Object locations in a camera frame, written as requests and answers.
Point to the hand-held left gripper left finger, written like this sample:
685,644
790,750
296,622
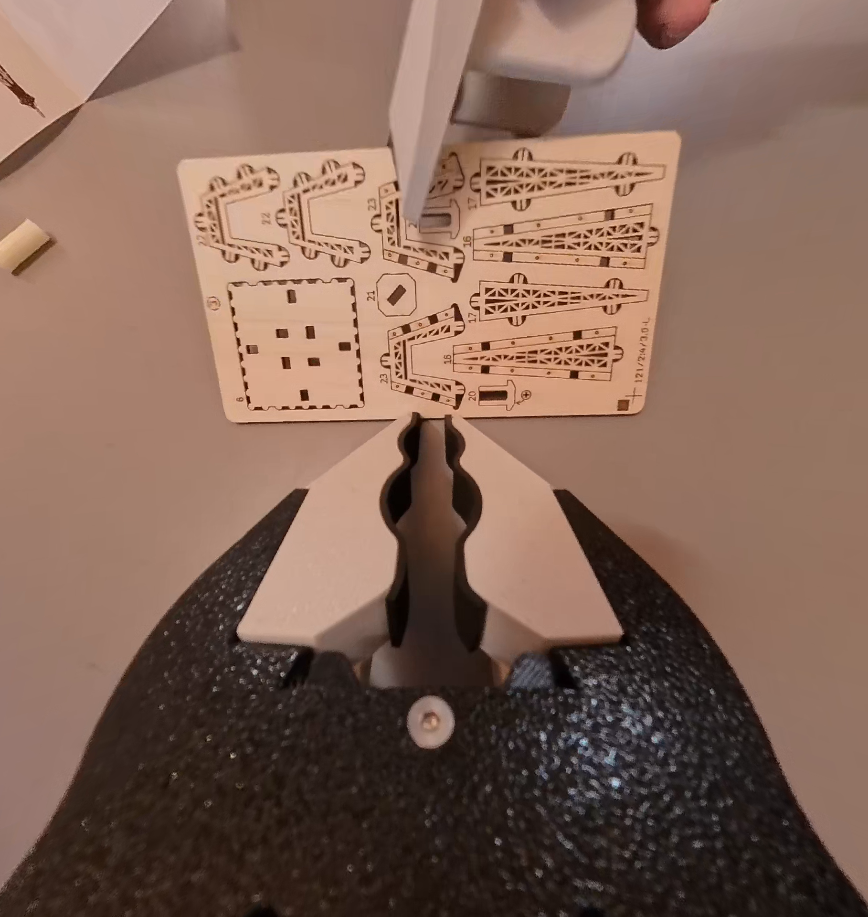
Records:
319,559

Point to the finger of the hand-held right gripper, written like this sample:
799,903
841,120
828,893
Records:
548,43
427,86

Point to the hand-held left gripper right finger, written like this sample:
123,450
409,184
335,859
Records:
541,559

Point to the wooden puzzle sheet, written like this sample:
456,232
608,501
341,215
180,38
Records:
298,337

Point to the person's right hand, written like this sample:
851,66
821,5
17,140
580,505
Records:
670,21

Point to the white instruction paper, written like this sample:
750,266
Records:
61,43

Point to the small cream wax piece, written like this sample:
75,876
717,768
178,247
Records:
17,247

